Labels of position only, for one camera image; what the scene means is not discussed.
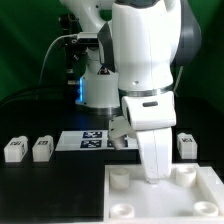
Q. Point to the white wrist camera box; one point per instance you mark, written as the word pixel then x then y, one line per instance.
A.
pixel 148 119

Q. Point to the white marker sheet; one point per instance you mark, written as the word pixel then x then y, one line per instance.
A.
pixel 87 140

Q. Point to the black camera stand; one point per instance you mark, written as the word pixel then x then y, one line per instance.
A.
pixel 74 56

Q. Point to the silver external camera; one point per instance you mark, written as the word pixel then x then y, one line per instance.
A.
pixel 88 39

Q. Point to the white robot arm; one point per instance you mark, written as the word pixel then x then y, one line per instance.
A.
pixel 129 70

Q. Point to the white square tabletop part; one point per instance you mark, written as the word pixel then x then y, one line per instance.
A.
pixel 191 195

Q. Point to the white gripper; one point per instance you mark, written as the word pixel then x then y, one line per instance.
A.
pixel 155 149

